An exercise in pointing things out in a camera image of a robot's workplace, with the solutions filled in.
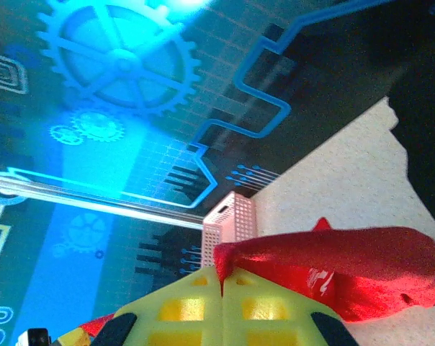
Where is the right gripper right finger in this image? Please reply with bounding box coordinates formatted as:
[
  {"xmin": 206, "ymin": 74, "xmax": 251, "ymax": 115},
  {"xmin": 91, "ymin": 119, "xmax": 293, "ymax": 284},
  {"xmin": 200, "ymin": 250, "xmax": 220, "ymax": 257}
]
[{"xmin": 223, "ymin": 270, "xmax": 359, "ymax": 346}]

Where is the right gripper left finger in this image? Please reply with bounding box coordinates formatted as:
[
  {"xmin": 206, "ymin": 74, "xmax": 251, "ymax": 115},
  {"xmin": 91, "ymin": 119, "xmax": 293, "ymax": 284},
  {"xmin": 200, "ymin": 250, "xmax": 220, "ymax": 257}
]
[{"xmin": 91, "ymin": 268, "xmax": 224, "ymax": 346}]

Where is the pink plastic basket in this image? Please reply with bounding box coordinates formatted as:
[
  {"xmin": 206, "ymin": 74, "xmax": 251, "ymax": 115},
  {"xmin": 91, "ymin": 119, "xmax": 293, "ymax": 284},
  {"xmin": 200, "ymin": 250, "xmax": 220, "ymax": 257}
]
[{"xmin": 202, "ymin": 190, "xmax": 258, "ymax": 270}]

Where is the red t-shirt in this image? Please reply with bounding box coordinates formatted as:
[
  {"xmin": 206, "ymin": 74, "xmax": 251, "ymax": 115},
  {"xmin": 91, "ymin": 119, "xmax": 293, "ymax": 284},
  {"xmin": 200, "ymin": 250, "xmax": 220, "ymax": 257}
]
[{"xmin": 81, "ymin": 216, "xmax": 435, "ymax": 337}]

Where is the black folded t-shirt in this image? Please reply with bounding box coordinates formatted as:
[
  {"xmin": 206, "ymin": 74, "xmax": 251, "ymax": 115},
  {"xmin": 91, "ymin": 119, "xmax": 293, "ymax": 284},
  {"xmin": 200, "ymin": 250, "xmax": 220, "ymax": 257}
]
[{"xmin": 387, "ymin": 61, "xmax": 435, "ymax": 226}]

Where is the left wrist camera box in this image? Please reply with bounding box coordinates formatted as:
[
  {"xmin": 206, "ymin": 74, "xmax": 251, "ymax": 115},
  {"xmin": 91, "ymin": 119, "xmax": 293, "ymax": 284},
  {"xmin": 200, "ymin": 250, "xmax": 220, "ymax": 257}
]
[{"xmin": 17, "ymin": 327, "xmax": 53, "ymax": 346}]

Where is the aluminium corner post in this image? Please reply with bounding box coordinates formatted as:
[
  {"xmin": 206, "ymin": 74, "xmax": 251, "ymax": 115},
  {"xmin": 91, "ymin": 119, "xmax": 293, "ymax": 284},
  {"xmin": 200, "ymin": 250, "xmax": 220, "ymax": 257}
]
[{"xmin": 0, "ymin": 172, "xmax": 205, "ymax": 231}]

